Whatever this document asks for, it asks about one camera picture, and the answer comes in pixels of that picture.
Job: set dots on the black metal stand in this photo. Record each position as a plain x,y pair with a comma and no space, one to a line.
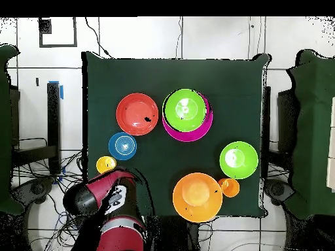
266,130
53,125

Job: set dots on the white box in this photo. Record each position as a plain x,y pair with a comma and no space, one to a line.
331,143

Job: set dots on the dark green table cloth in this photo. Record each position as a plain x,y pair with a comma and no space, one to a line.
170,75

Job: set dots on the yellow plastic cup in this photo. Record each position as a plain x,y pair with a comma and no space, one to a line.
104,164

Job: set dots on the large green plastic bowl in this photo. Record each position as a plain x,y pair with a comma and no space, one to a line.
172,115
239,167

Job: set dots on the large orange plastic bowl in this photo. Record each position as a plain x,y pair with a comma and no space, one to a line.
196,198

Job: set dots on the blue plastic bowl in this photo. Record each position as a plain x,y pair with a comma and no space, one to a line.
115,146

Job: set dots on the black chair base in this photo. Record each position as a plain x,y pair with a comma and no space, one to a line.
34,188

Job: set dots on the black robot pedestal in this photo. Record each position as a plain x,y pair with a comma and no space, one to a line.
172,235

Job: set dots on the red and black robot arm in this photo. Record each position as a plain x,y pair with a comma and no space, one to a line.
120,235

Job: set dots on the green cloth side table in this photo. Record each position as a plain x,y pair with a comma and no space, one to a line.
314,130
5,130

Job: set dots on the pink plastic bowl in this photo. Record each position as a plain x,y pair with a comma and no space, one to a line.
188,136

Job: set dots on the red plastic bowl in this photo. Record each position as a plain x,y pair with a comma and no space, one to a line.
133,109

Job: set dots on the orange plastic cup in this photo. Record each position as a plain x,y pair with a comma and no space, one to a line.
230,188

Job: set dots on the black square floor frame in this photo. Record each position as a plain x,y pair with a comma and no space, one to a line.
44,26

